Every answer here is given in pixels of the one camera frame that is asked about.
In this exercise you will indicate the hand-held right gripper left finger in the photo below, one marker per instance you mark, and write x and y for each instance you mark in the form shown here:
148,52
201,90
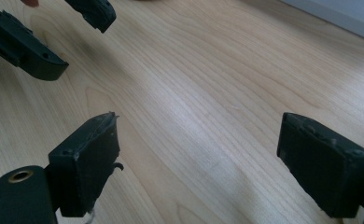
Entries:
83,161

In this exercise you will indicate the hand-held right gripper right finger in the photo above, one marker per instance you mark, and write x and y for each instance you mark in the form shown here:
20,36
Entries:
323,168

